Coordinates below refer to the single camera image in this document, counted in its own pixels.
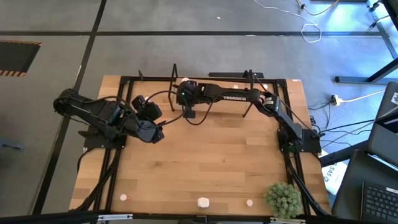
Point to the black camera mount beam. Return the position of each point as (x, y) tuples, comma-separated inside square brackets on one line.
[(62, 217)]

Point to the black flat bar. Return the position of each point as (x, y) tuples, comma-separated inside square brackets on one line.
[(230, 75)]

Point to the wooden shelf with black frame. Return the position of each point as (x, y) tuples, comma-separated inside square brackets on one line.
[(227, 106)]

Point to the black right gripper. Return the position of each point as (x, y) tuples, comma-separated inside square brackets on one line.
[(189, 93)]

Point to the pink translucent pill bottle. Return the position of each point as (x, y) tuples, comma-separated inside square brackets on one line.
[(249, 203)]

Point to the black hazard-striped floor panel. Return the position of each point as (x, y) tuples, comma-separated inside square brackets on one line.
[(15, 57)]

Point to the black metal table leg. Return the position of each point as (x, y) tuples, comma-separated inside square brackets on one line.
[(351, 79)]

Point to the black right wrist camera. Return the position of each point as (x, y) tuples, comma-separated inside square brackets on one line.
[(189, 113)]

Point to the silver metal bracket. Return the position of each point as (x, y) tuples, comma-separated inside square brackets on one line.
[(115, 217), (287, 221)]

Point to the white melatonin supplement bottle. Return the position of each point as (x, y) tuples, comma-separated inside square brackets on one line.
[(203, 202)]

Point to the black metal stand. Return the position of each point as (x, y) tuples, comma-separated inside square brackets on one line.
[(388, 40)]

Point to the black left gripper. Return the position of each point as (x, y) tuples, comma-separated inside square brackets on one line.
[(150, 110)]

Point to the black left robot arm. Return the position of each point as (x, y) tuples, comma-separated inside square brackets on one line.
[(93, 110)]

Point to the green artificial succulent plant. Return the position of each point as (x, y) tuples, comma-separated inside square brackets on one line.
[(283, 200)]

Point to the orange translucent pill bottle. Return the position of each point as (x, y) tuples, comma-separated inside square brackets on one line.
[(265, 86)]

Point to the black aluminium table frame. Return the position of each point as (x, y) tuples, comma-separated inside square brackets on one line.
[(149, 77)]

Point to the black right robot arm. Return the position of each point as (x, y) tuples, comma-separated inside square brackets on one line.
[(236, 98)]

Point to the black laptop with keyboard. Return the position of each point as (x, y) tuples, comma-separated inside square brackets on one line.
[(379, 202)]

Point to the red translucent pill bottle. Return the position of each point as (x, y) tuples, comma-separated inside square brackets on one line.
[(123, 197)]

